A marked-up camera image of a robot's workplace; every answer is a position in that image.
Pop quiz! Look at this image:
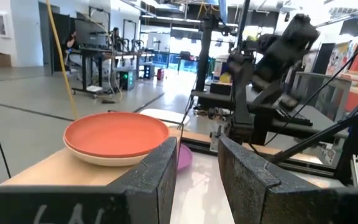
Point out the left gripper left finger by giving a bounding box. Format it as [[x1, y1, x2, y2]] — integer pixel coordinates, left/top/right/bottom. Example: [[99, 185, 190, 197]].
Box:
[[0, 136, 179, 224]]

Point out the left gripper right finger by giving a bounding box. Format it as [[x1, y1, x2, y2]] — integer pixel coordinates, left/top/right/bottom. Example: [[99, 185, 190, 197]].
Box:
[[218, 134, 358, 224]]

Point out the opaque purple plate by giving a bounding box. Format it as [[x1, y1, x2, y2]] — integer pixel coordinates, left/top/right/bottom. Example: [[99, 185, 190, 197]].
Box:
[[177, 144, 194, 172]]

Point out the cream plate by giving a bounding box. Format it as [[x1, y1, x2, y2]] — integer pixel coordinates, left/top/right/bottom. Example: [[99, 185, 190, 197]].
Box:
[[63, 138, 150, 167]]

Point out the opaque orange plate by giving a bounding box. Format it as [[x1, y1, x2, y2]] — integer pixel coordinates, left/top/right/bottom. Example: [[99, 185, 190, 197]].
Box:
[[63, 111, 170, 159]]

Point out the wooden shelf board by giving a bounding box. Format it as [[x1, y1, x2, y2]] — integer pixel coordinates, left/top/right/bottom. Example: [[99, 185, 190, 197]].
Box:
[[0, 126, 183, 188]]

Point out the plywood base board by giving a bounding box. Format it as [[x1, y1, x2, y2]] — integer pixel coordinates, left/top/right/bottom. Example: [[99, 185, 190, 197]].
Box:
[[169, 127, 323, 165]]

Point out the white chair seat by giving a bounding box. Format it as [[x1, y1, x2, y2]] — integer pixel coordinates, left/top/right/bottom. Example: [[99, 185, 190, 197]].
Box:
[[139, 108, 191, 129]]

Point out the black low table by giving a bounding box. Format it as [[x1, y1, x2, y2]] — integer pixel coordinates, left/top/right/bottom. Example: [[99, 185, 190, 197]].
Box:
[[190, 82, 239, 110]]

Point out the computer tower with green lights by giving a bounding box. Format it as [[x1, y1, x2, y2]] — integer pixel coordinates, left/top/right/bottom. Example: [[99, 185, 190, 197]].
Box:
[[118, 69, 137, 91]]

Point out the black vertical pole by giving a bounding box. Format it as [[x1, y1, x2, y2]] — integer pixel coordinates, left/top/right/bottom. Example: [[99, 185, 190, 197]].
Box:
[[195, 14, 221, 93]]

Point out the black workbench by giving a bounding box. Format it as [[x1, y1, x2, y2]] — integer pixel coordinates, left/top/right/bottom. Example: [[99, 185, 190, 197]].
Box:
[[68, 46, 142, 94]]

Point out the person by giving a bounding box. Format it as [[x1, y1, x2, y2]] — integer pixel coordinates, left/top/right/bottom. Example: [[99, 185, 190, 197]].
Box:
[[111, 27, 122, 45], [63, 30, 78, 52]]

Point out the colourful poster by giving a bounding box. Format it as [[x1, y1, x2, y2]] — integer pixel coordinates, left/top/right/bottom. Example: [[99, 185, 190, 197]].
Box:
[[326, 41, 355, 76]]

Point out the silver metal bracket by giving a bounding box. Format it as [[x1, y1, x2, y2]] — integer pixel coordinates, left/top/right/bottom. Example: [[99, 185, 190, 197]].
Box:
[[349, 154, 358, 189]]

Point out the yellow cable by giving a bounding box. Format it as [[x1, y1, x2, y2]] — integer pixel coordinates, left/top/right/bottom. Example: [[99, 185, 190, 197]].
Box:
[[44, 0, 79, 121]]

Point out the white wall panel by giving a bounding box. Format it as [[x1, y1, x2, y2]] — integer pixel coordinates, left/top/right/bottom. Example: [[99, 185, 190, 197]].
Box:
[[0, 11, 12, 40]]

